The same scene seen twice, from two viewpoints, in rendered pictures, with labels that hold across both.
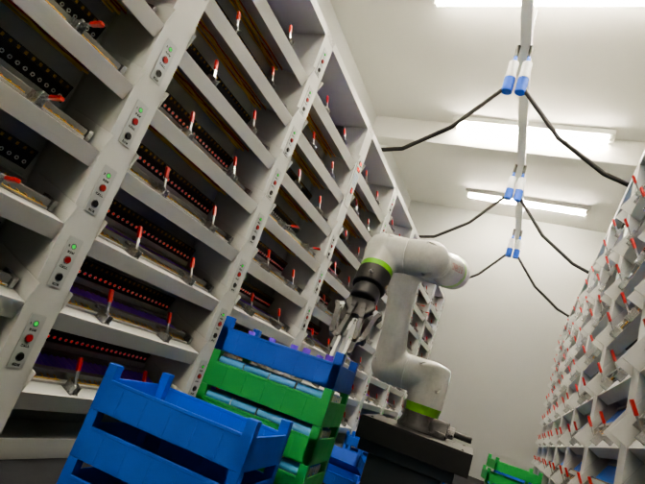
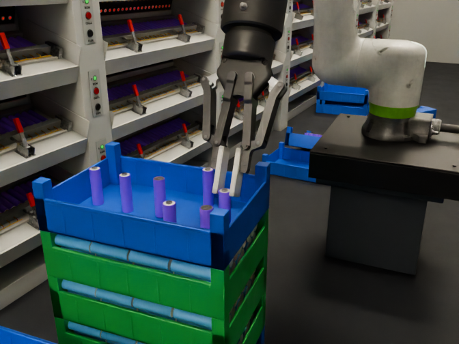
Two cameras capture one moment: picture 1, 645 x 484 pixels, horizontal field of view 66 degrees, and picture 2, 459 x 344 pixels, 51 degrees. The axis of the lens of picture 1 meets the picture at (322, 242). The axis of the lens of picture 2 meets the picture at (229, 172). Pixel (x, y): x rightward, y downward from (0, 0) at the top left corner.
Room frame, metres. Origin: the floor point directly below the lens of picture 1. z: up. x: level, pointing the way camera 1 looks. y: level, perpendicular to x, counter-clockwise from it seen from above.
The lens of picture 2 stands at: (0.58, -0.16, 0.75)
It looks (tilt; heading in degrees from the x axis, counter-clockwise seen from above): 22 degrees down; 2
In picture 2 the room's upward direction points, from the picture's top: straight up
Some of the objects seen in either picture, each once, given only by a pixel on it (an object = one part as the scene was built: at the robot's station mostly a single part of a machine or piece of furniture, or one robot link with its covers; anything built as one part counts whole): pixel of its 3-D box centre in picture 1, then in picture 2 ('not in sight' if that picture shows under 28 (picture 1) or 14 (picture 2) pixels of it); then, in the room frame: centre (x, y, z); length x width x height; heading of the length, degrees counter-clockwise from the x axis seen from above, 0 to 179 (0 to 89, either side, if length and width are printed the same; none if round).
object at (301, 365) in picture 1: (290, 355); (158, 195); (1.25, -0.02, 0.44); 0.30 x 0.20 x 0.08; 71
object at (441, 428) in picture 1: (434, 427); (412, 125); (1.84, -0.60, 0.39); 0.26 x 0.15 x 0.06; 67
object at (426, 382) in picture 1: (424, 386); (391, 76); (1.86, -0.53, 0.51); 0.16 x 0.13 x 0.19; 65
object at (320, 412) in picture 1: (278, 388); (160, 240); (1.25, -0.02, 0.36); 0.30 x 0.20 x 0.08; 71
